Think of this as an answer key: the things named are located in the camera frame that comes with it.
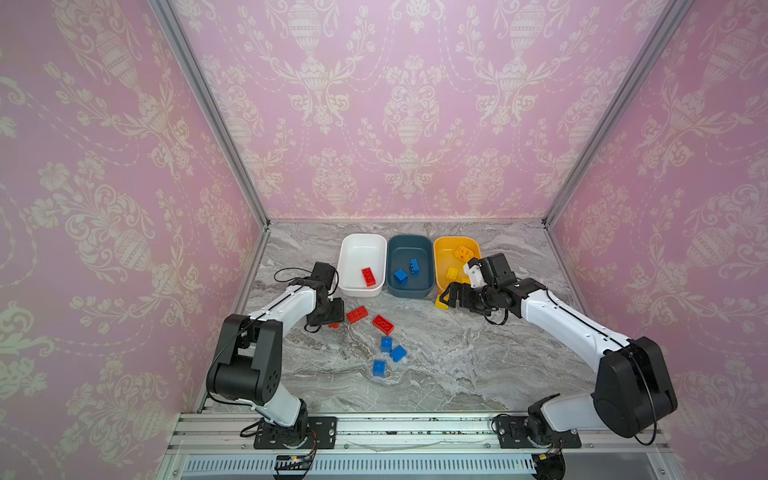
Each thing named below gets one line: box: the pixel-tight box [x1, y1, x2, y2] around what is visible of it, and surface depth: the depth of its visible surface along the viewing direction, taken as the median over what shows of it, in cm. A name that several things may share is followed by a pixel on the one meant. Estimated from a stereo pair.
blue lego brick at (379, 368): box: [372, 360, 387, 377], surface depth 85 cm
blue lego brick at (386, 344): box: [380, 336, 394, 353], surface depth 89 cm
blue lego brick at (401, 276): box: [394, 268, 409, 285], surface depth 104 cm
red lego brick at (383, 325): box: [372, 314, 395, 336], surface depth 94 cm
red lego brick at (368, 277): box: [361, 267, 377, 287], surface depth 105 cm
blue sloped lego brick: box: [389, 345, 407, 363], surface depth 89 cm
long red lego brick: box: [346, 305, 369, 324], surface depth 96 cm
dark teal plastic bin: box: [386, 235, 435, 298], surface depth 106 cm
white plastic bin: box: [338, 233, 387, 297], surface depth 106 cm
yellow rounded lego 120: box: [454, 245, 474, 263], surface depth 108 cm
